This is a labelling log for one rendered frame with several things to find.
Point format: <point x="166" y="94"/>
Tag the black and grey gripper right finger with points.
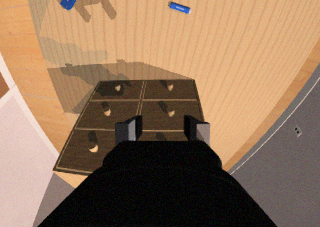
<point x="196" y="130"/>

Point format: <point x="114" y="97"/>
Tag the brown wooden chest of drawers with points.
<point x="74" y="178"/>

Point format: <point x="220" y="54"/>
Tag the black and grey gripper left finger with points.
<point x="130" y="129"/>

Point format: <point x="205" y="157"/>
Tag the brown wooden drawer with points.
<point x="78" y="157"/>
<point x="129" y="91"/>
<point x="157" y="90"/>
<point x="99" y="117"/>
<point x="162" y="137"/>
<point x="158" y="116"/>

